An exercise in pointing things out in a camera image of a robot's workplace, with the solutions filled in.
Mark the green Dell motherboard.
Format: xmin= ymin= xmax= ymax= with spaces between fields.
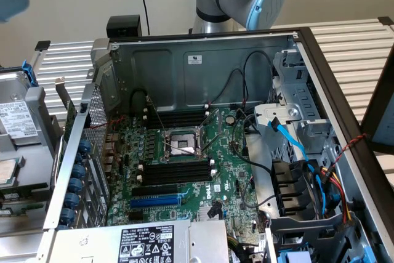
xmin=106 ymin=107 xmax=261 ymax=236

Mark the grey power supply unit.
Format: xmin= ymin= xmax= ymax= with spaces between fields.
xmin=46 ymin=219 xmax=231 ymax=263

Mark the blue SATA wire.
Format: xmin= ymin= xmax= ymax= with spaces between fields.
xmin=267 ymin=117 xmax=329 ymax=217

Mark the CPU socket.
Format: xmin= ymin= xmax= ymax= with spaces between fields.
xmin=160 ymin=126 xmax=211 ymax=163

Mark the black plastic fan shroud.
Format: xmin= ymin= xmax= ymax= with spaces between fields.
xmin=270 ymin=158 xmax=310 ymax=218

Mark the thin black wire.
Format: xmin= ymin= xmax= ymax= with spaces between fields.
xmin=209 ymin=68 xmax=247 ymax=105
xmin=241 ymin=51 xmax=275 ymax=105

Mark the blue plastic latch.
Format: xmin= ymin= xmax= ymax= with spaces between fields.
xmin=276 ymin=249 xmax=312 ymax=263
xmin=362 ymin=243 xmax=381 ymax=263

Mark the blue expansion slot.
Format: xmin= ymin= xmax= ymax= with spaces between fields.
xmin=129 ymin=196 xmax=182 ymax=209

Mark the red black twisted wire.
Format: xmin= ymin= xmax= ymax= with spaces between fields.
xmin=334 ymin=132 xmax=369 ymax=168
xmin=90 ymin=115 xmax=127 ymax=165

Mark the black box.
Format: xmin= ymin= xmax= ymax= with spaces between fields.
xmin=106 ymin=14 xmax=143 ymax=42

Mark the open metal PC case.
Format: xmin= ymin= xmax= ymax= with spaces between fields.
xmin=42 ymin=25 xmax=394 ymax=263

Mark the silver metal bracket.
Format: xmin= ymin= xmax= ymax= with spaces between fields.
xmin=254 ymin=102 xmax=302 ymax=137

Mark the thick black looped cable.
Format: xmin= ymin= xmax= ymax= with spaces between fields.
xmin=131 ymin=88 xmax=148 ymax=113

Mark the metal disk bay cage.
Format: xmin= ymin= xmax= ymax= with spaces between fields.
xmin=270 ymin=47 xmax=339 ymax=165

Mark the grey parts rack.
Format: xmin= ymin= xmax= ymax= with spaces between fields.
xmin=0 ymin=56 xmax=67 ymax=239

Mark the green graphics card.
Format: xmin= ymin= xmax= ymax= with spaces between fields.
xmin=54 ymin=76 xmax=79 ymax=165

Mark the blue card retention clip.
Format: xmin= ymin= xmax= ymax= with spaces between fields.
xmin=68 ymin=178 xmax=84 ymax=195
xmin=78 ymin=139 xmax=92 ymax=155
xmin=63 ymin=193 xmax=80 ymax=210
xmin=60 ymin=208 xmax=76 ymax=225
xmin=72 ymin=164 xmax=87 ymax=180

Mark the CPU chip silver lid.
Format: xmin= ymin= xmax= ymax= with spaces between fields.
xmin=0 ymin=158 xmax=26 ymax=186

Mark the metal rear port stack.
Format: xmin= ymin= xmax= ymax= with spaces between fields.
xmin=102 ymin=132 xmax=121 ymax=177

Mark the long black expansion slot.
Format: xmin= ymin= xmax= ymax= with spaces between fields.
xmin=131 ymin=184 xmax=179 ymax=198

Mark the hard disk white label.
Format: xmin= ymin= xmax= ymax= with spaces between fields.
xmin=0 ymin=70 xmax=44 ymax=147

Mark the black angled cable plug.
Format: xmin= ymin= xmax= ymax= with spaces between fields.
xmin=206 ymin=201 xmax=223 ymax=220

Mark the silver heatsink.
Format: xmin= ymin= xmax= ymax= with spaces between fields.
xmin=198 ymin=206 xmax=225 ymax=222

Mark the multicolour power wire bundle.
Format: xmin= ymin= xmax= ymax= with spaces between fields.
xmin=319 ymin=166 xmax=354 ymax=224

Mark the metal socket cover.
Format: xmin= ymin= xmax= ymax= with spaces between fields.
xmin=196 ymin=107 xmax=224 ymax=140

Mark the blue plastic disk rail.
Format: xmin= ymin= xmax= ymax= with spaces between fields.
xmin=20 ymin=61 xmax=40 ymax=89

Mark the dark case side panel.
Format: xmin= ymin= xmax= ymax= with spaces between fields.
xmin=360 ymin=39 xmax=394 ymax=156

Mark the black camera cable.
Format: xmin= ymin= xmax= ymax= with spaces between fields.
xmin=137 ymin=0 xmax=151 ymax=36

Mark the power supply cable bundle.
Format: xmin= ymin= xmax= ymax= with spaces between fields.
xmin=227 ymin=234 xmax=268 ymax=263

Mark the grey wire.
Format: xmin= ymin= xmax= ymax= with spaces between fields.
xmin=239 ymin=176 xmax=276 ymax=208

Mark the metal locking lever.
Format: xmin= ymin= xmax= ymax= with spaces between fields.
xmin=147 ymin=95 xmax=169 ymax=137
xmin=201 ymin=130 xmax=230 ymax=153
xmin=163 ymin=141 xmax=199 ymax=156

